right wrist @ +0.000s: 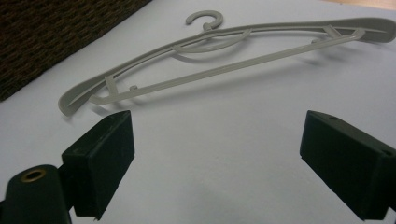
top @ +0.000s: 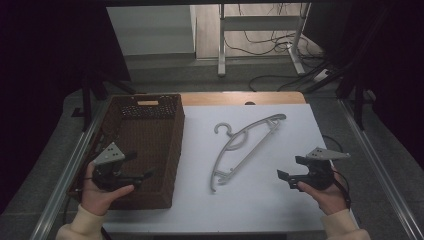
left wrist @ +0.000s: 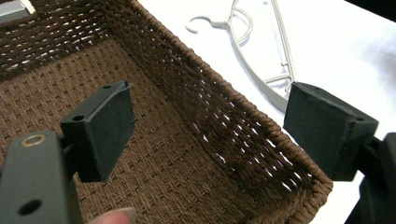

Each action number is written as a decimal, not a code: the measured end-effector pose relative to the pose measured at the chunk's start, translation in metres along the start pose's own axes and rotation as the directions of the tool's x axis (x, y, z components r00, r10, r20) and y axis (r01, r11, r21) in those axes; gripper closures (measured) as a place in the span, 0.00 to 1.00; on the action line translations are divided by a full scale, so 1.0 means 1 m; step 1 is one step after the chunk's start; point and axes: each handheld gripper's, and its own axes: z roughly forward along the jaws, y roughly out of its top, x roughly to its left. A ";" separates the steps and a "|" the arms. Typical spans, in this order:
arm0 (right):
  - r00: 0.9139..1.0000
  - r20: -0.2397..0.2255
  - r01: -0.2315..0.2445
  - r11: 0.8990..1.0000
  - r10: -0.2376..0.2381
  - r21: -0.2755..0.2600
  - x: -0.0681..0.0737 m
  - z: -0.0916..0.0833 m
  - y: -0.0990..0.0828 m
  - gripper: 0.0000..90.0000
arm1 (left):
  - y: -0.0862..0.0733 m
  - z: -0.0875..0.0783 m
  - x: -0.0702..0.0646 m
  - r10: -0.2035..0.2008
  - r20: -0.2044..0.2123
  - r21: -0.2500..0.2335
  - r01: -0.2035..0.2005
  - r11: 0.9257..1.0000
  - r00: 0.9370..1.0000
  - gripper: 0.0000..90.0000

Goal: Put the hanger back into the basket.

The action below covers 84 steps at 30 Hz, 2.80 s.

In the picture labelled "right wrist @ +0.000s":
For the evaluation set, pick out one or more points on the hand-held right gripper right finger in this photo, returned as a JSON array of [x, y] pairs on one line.
[[351, 161]]

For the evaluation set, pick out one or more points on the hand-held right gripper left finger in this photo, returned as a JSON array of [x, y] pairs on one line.
[[96, 165]]

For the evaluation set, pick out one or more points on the dark brown woven mat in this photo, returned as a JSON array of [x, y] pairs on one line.
[[53, 40]]

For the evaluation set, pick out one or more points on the grey plastic clothes hanger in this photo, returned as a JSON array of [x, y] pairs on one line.
[[199, 74]]

